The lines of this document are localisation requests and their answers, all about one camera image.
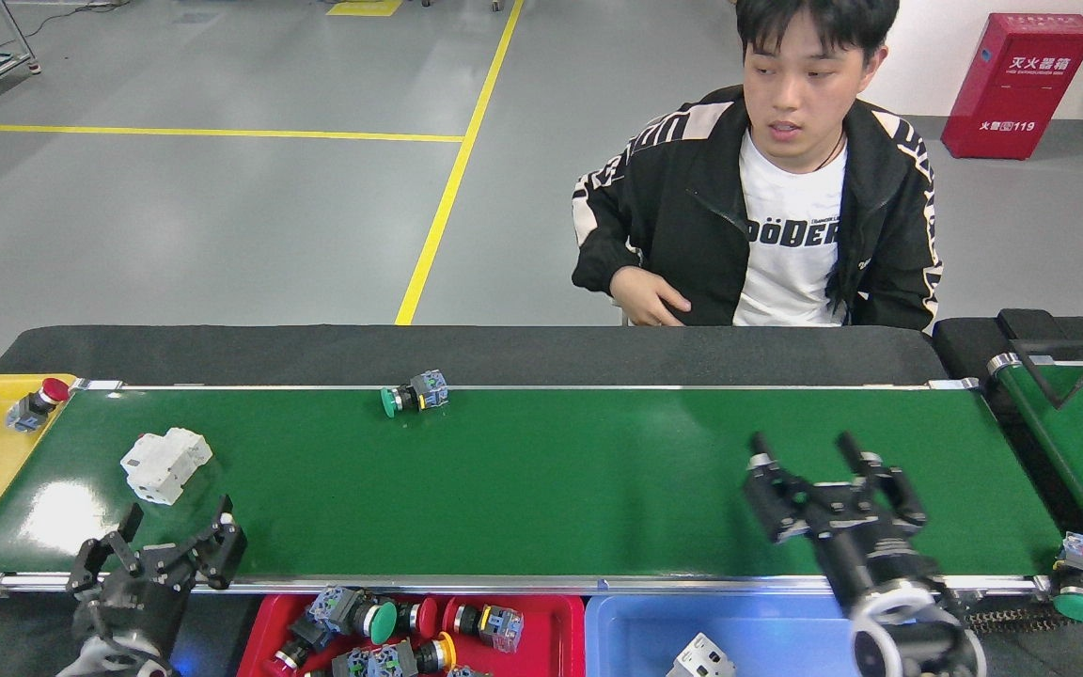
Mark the person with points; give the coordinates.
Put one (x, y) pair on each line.
(692, 216)

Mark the red fire extinguisher box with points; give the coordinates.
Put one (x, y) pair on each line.
(1021, 85)

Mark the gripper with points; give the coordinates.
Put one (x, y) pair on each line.
(871, 555)
(137, 611)

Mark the black table cloth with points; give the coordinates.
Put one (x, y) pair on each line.
(965, 338)
(222, 353)

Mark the person's right hand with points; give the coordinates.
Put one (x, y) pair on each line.
(650, 296)

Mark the red plastic tray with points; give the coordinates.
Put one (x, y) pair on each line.
(541, 639)

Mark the black flat box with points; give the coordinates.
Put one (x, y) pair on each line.
(1030, 324)

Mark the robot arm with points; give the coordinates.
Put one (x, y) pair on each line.
(913, 639)
(95, 655)

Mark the blue plastic tray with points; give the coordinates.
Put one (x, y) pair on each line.
(767, 639)

